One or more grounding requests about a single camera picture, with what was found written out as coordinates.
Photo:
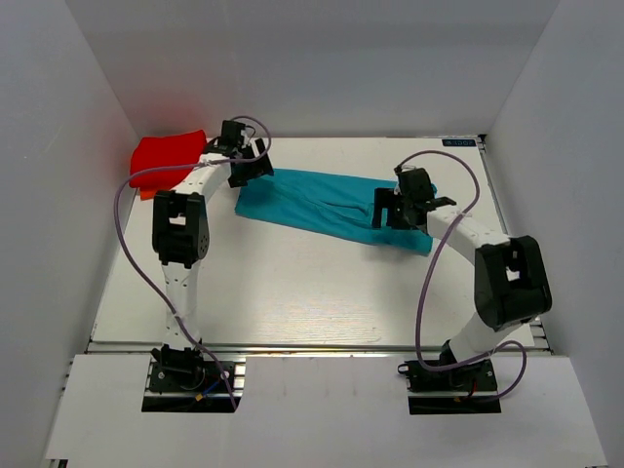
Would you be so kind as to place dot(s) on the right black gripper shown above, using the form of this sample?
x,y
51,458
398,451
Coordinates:
x,y
383,200

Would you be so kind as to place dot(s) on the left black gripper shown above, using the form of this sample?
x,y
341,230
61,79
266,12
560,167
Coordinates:
x,y
261,167

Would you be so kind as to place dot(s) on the teal t-shirt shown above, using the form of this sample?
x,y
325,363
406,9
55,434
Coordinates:
x,y
339,206

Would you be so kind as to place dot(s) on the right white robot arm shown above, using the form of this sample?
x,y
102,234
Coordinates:
x,y
511,287

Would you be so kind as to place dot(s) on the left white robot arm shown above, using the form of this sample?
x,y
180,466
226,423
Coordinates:
x,y
180,225

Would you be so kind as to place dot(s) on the red folded t-shirt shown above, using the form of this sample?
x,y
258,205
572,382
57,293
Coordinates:
x,y
165,151

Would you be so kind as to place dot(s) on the orange folded t-shirt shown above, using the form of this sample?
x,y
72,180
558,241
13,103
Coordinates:
x,y
147,194

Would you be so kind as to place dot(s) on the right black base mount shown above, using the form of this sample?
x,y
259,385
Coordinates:
x,y
469,390

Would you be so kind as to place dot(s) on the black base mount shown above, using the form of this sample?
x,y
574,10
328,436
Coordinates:
x,y
469,390
205,391

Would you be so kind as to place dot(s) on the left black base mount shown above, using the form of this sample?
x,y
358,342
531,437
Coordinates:
x,y
205,391

